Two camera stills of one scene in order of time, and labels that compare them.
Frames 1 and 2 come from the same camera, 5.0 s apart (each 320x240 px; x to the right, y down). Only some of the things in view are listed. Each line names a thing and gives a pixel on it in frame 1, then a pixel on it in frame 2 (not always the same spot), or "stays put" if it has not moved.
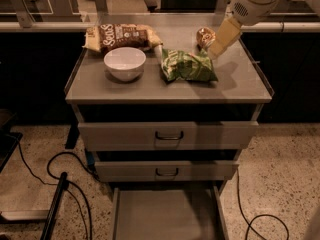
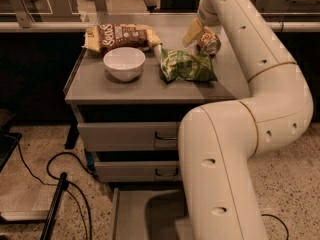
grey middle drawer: x=166 y=171 stays put
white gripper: x=246 y=10 -> x=205 y=18
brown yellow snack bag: x=105 y=37 stays put
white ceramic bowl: x=124 y=63 stays put
